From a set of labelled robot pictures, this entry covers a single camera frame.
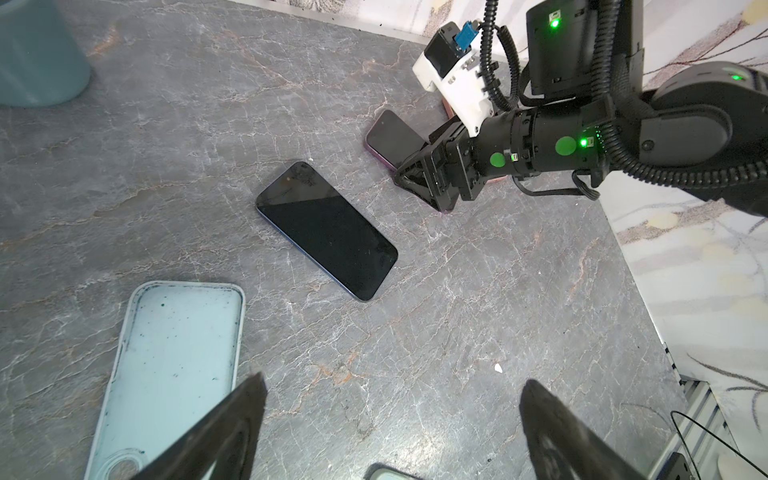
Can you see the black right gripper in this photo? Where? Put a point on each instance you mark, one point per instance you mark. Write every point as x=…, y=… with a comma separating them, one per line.
x=451, y=167

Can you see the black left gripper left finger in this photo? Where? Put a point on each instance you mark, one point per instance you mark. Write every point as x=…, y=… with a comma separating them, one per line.
x=222, y=445

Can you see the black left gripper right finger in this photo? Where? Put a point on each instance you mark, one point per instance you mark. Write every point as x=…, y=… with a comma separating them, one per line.
x=560, y=445

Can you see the black smartphone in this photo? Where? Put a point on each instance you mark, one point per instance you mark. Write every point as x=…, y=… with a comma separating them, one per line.
x=392, y=141

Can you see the pink phone case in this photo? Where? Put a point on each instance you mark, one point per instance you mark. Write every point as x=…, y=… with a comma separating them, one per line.
x=447, y=108

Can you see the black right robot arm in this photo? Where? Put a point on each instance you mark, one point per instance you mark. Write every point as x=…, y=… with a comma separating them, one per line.
x=577, y=105

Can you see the clear teal phone case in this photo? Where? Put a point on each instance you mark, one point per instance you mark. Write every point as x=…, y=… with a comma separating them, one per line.
x=177, y=358

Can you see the light blue phone case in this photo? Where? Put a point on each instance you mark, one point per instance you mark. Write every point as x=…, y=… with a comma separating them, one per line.
x=380, y=471

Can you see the blue-edged smartphone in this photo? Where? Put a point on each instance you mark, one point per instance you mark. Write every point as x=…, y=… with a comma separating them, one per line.
x=318, y=220

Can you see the teal ceramic cup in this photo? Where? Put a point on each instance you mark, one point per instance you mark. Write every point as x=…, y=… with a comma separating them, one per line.
x=41, y=63

